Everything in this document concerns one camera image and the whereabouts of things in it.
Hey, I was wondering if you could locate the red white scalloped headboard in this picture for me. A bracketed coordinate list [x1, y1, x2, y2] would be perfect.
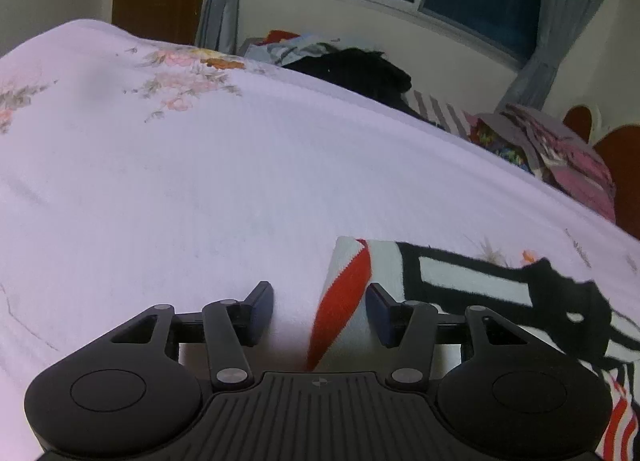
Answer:
[563, 104, 640, 239]

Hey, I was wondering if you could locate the striped knit sweater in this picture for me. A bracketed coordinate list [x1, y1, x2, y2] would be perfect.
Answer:
[306, 238, 639, 460]

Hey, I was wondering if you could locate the floral pink bedsheet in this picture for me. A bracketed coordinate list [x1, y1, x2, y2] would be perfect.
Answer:
[1, 20, 639, 460]

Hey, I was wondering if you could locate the right grey curtain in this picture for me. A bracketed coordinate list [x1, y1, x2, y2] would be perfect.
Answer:
[499, 0, 604, 110]

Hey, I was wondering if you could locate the dark clothes pile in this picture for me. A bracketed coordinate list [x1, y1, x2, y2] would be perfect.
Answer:
[239, 31, 418, 117]

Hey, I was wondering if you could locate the folded pink grey bedding stack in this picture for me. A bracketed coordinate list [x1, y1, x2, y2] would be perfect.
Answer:
[469, 103, 616, 222]

